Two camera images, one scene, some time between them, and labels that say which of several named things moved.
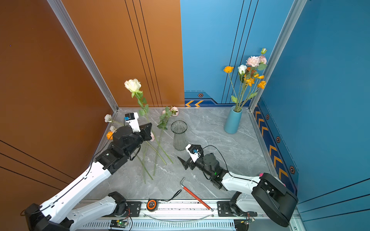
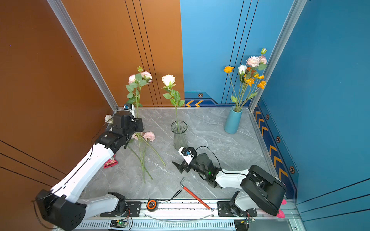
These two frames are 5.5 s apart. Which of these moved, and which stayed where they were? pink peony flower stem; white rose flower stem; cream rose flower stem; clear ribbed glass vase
Moved: cream rose flower stem
Stayed: white rose flower stem; clear ribbed glass vase; pink peony flower stem
